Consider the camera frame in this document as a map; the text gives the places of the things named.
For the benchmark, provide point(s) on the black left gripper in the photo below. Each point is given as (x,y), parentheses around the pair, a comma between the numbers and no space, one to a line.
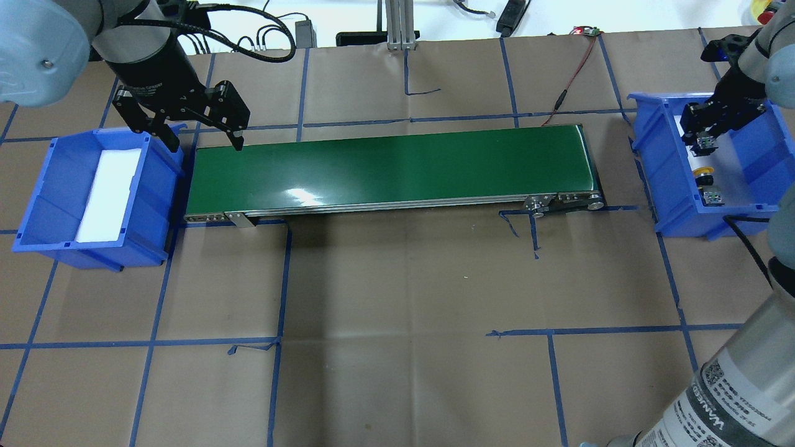
(152,69)

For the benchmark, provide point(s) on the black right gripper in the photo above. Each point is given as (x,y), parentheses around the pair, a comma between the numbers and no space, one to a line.
(735,94)

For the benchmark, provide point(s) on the yellow push button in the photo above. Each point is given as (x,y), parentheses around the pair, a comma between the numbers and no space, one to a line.
(708,185)

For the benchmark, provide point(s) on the red push button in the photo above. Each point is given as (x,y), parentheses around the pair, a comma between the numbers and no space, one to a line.
(704,144)

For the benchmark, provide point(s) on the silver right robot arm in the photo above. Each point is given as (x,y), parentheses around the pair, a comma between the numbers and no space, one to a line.
(743,395)

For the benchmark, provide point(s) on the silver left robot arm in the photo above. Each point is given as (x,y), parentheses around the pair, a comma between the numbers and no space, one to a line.
(46,45)

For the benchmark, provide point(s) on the blue right plastic bin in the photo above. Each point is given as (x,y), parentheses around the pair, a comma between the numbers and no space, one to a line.
(714,164)

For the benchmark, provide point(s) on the blue plastic bin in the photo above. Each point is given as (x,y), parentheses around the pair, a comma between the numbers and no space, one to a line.
(60,195)
(714,164)

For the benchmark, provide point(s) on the white foam pad left bin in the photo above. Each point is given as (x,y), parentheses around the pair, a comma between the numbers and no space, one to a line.
(108,197)

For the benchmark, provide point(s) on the black power adapter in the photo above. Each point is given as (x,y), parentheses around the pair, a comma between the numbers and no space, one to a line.
(305,35)

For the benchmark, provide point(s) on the blue left plastic bin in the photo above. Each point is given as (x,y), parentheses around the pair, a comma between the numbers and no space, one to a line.
(60,195)

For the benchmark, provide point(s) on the green conveyor belt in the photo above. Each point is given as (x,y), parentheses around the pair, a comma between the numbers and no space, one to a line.
(548,169)

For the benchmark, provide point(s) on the aluminium frame post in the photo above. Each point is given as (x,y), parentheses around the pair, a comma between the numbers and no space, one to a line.
(400,25)

